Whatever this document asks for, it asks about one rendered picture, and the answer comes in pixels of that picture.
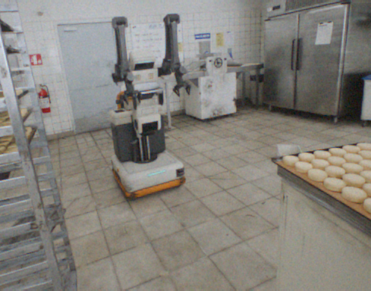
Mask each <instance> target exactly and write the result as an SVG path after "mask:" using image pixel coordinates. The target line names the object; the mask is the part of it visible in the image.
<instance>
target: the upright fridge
mask: <svg viewBox="0 0 371 291"><path fill-rule="evenodd" d="M266 18H267V19H266V20H264V24H265V48H264V80H263V105H269V111H272V110H271V109H272V105H273V106H278V107H283V108H290V109H295V110H299V111H308V112H312V113H317V114H324V115H328V116H330V117H333V122H334V123H333V124H334V125H336V122H337V118H338V117H342V116H345V115H349V114H354V113H357V112H360V111H361V109H362V101H363V88H364V80H362V78H363V77H366V76H368V75H370V74H371V0H274V1H271V2H266ZM328 21H333V24H332V35H331V40H330V43H328V44H315V42H316V36H317V30H318V23H326V22H328Z"/></svg>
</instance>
